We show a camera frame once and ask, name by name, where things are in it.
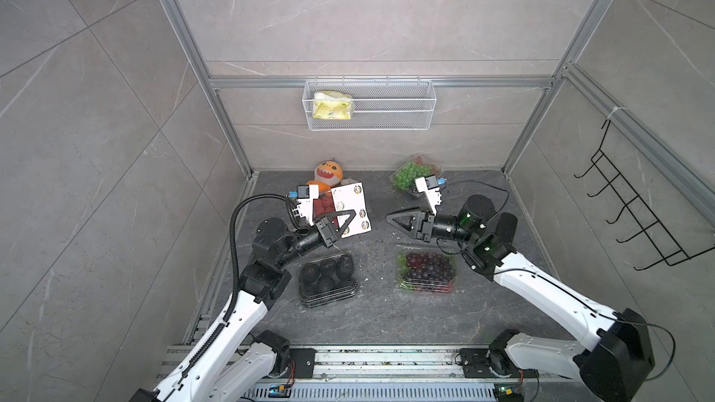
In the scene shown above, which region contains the orange shark plush toy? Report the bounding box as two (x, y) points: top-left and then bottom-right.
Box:
(307, 160), (344, 193)

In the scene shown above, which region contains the black hook rack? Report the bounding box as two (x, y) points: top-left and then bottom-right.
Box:
(573, 119), (714, 272)

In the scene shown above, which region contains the white sticker sheet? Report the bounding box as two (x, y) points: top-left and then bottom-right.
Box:
(331, 182), (372, 238)

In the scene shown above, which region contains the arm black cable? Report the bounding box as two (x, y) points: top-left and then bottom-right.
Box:
(435, 179), (677, 383)
(166, 194), (303, 392)

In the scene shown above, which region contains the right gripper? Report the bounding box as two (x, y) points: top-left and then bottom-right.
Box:
(387, 207), (476, 247)

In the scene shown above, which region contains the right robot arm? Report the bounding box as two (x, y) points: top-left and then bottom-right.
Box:
(385, 195), (655, 401)

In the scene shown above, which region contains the black oval object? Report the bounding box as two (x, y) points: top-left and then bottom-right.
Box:
(495, 212), (519, 245)

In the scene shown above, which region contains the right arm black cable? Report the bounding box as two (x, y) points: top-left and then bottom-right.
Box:
(435, 179), (677, 383)

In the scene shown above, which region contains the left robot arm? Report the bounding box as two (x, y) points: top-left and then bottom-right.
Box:
(130, 210), (356, 401)

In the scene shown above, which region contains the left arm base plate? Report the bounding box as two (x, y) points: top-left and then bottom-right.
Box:
(279, 347), (317, 380)

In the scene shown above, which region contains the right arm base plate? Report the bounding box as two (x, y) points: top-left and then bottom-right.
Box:
(454, 348), (539, 379)

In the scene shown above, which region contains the yellow packet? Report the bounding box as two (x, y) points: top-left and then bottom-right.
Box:
(311, 91), (354, 121)

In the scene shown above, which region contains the green grape box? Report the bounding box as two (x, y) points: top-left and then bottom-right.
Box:
(390, 154), (443, 197)

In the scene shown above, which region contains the strawberry box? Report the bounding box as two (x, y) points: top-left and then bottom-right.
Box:
(312, 191), (335, 220)

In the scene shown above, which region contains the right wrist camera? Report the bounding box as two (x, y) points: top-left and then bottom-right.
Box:
(414, 175), (446, 215)

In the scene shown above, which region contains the white wire basket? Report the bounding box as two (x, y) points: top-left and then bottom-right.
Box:
(302, 79), (437, 131)

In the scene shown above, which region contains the black fruit box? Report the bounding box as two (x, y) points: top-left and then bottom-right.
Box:
(299, 253), (359, 308)

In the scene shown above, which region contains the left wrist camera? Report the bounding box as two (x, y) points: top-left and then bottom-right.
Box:
(288, 184), (320, 227)

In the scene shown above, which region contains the purple grape box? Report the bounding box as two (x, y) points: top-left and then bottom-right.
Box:
(396, 246), (457, 293)

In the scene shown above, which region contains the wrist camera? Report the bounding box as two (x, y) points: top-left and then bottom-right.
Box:
(414, 175), (446, 215)
(288, 184), (320, 227)

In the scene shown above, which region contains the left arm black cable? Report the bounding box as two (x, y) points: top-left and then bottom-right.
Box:
(166, 194), (303, 392)

